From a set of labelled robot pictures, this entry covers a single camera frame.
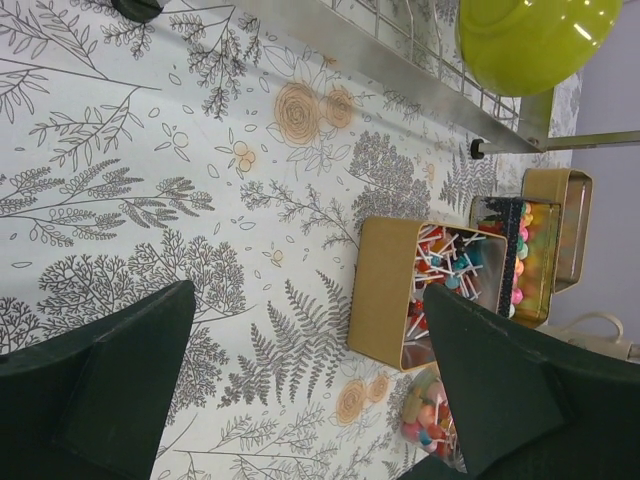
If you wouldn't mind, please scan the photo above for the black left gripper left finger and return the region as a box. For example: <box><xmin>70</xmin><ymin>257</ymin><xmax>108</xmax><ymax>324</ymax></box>
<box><xmin>1</xmin><ymin>280</ymin><xmax>195</xmax><ymax>479</ymax></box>

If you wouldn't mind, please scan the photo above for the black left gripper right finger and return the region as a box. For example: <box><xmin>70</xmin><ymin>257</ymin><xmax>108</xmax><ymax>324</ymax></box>
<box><xmin>423</xmin><ymin>284</ymin><xmax>639</xmax><ymax>479</ymax></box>

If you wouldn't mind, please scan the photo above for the clear plastic jar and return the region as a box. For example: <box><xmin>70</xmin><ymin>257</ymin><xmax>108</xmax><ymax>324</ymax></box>
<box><xmin>401</xmin><ymin>363</ymin><xmax>467</xmax><ymax>473</ymax></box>

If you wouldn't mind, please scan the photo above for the black tin with star candies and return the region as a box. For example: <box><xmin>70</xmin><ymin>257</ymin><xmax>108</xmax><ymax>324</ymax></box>
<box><xmin>470</xmin><ymin>196</ymin><xmax>561</xmax><ymax>329</ymax></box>

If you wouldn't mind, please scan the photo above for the gold tin with lollipops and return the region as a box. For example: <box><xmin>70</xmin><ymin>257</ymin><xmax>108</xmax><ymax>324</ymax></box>
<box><xmin>347</xmin><ymin>217</ymin><xmax>507</xmax><ymax>372</ymax></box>

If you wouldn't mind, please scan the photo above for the gold tin with popsicle candies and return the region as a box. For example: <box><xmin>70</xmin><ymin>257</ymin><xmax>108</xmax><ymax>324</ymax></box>
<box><xmin>522</xmin><ymin>168</ymin><xmax>593</xmax><ymax>294</ymax></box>

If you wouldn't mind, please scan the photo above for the floral table mat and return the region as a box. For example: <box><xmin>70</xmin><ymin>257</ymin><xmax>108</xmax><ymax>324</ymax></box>
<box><xmin>1</xmin><ymin>1</ymin><xmax>572</xmax><ymax>479</ymax></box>

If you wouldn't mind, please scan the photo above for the green bowl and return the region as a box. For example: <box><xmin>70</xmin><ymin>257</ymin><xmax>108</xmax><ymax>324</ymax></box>
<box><xmin>456</xmin><ymin>0</ymin><xmax>623</xmax><ymax>97</ymax></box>

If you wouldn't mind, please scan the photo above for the stainless steel dish rack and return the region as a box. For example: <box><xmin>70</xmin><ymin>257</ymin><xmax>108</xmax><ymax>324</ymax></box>
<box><xmin>103</xmin><ymin>1</ymin><xmax>639</xmax><ymax>159</ymax></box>

